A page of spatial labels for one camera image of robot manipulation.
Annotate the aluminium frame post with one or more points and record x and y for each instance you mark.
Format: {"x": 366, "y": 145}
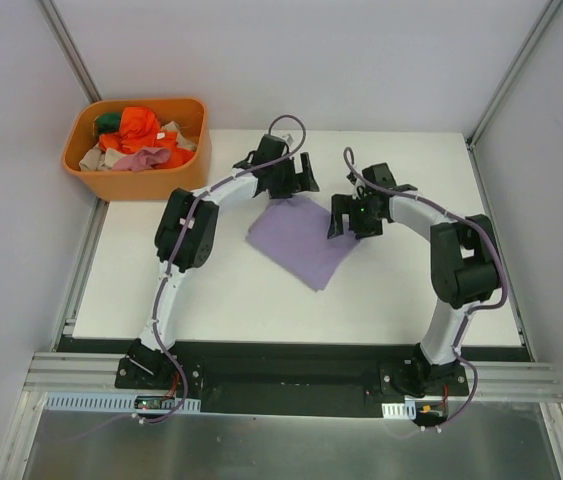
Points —
{"x": 534, "y": 37}
{"x": 66, "y": 43}

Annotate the right white cable duct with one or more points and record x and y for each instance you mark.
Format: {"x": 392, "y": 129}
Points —
{"x": 399, "y": 411}

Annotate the purple t shirt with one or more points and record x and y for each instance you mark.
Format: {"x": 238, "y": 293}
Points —
{"x": 293, "y": 234}

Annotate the left white cable duct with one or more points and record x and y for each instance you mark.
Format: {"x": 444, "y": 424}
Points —
{"x": 119, "y": 403}

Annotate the white cable duct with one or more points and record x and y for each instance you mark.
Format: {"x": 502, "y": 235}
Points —
{"x": 399, "y": 411}
{"x": 119, "y": 403}

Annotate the left aluminium frame post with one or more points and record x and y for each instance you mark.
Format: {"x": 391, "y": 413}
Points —
{"x": 66, "y": 43}

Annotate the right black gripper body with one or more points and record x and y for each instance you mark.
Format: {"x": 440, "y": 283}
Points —
{"x": 344, "y": 215}

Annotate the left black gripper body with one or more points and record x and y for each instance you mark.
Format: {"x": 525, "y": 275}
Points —
{"x": 297, "y": 174}

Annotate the right aluminium frame post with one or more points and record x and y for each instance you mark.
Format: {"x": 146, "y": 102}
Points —
{"x": 534, "y": 37}

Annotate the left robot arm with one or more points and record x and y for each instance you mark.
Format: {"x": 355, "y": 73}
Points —
{"x": 184, "y": 241}

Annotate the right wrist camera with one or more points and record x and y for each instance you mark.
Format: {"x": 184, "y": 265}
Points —
{"x": 359, "y": 187}

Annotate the orange t shirt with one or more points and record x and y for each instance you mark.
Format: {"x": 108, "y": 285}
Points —
{"x": 138, "y": 127}

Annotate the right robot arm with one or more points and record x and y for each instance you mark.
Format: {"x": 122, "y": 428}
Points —
{"x": 465, "y": 266}

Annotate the green t shirt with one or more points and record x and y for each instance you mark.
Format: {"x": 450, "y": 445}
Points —
{"x": 107, "y": 123}

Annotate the pink t shirt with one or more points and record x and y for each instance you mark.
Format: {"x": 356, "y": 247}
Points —
{"x": 144, "y": 159}

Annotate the orange plastic bin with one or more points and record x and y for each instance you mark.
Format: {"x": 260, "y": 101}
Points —
{"x": 190, "y": 114}

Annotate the beige t shirt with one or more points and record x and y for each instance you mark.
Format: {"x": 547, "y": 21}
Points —
{"x": 170, "y": 137}

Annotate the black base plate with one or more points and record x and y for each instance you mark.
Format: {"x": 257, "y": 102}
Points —
{"x": 349, "y": 381}

